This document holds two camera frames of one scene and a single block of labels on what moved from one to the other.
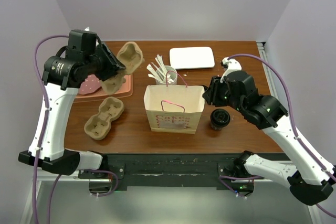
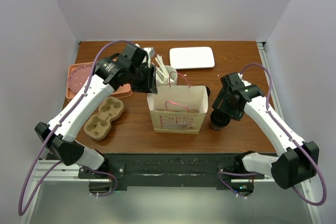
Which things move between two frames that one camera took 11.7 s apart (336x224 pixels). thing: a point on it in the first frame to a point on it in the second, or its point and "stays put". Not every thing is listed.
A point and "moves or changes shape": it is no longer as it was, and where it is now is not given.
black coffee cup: x=220 y=117 stays put
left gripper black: x=113 y=64 to x=150 y=85
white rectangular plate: x=191 y=57 stays put
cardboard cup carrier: x=97 y=126 stays put
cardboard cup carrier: x=129 y=54 moves or changes shape
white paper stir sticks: x=160 y=72 stays put
